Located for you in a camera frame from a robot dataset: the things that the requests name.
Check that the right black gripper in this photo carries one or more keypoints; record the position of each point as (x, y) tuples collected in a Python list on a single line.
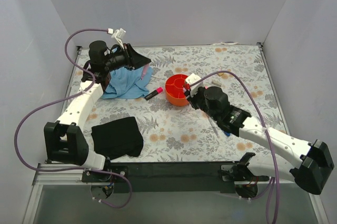
[(191, 98)]

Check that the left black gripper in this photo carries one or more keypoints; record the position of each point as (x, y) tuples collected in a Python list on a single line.
[(130, 56)]

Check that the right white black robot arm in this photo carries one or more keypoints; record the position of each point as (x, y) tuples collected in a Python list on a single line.
[(311, 162)]

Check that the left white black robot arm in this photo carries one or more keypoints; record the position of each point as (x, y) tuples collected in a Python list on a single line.
[(64, 139)]

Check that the small brown eraser piece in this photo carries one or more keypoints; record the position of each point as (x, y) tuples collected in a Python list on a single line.
[(215, 83)]

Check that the grey thin pen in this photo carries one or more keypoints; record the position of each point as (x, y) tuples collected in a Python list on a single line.
[(213, 127)]

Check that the pink black highlighter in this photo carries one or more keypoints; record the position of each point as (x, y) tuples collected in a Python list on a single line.
[(153, 93)]

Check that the blue cloth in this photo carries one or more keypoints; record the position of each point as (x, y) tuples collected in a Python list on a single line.
[(127, 84)]

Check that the orange round organizer container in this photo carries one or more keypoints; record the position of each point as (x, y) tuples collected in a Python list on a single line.
[(174, 90)]

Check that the floral table mat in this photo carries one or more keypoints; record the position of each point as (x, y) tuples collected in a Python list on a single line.
[(173, 133)]

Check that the black cloth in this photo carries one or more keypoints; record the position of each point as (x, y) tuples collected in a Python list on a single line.
[(118, 138)]

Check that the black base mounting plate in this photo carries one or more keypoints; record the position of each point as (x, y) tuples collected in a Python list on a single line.
[(220, 176)]

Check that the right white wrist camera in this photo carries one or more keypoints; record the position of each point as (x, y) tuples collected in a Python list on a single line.
[(193, 84)]

